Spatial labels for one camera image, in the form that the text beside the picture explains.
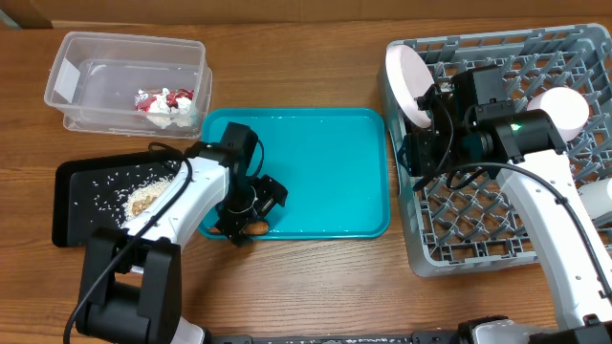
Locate orange carrot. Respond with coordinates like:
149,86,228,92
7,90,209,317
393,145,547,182
208,222,269,236

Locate large white plate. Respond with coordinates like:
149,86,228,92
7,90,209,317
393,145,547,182
384,45,434,128

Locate white napkin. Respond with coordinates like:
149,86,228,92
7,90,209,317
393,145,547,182
135,88,195,129

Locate small white plate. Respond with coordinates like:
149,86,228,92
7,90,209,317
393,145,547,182
527,87,589,142

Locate white paper cup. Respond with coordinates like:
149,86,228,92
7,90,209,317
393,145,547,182
579,178,612,220

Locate red foil wrapper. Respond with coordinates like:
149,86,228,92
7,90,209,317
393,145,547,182
135,88,193,114

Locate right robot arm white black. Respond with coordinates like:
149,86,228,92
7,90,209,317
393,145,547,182
413,66,611,343

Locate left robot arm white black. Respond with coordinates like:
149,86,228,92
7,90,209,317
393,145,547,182
63,122,288,344

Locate grey plastic dishwasher rack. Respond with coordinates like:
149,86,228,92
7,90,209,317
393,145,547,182
378,23,611,277

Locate black waste tray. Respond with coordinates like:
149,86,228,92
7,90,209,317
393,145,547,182
52,152,181,247

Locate clear plastic waste bin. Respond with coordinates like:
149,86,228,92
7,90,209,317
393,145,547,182
44,32,212,139

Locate teal plastic serving tray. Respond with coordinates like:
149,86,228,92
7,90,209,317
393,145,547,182
201,107,391,240

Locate rice and food scraps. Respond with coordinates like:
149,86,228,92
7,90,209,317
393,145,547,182
90,174,172,227

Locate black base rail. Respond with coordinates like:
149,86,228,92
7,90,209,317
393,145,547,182
205,314,556,344

